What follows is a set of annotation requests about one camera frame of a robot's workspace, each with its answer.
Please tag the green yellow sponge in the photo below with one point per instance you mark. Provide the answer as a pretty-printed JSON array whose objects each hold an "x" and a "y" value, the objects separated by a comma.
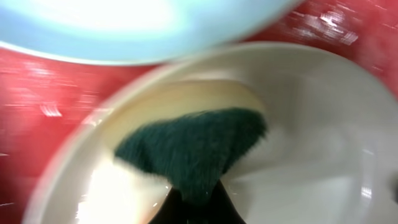
[{"x": 190, "y": 132}]

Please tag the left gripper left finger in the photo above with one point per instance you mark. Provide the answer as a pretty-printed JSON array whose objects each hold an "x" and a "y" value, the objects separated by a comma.
[{"x": 172, "y": 211}]

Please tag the red plastic tray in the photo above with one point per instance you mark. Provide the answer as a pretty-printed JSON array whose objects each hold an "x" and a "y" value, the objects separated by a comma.
[{"x": 43, "y": 101}]

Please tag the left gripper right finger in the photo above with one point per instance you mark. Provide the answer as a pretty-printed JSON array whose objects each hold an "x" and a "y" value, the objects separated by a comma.
[{"x": 220, "y": 208}]

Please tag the white round plate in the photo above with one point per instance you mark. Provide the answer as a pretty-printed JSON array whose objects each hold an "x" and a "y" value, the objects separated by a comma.
[{"x": 330, "y": 155}]

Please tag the light blue plate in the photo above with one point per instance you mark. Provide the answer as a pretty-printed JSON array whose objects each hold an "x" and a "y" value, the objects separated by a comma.
[{"x": 131, "y": 32}]

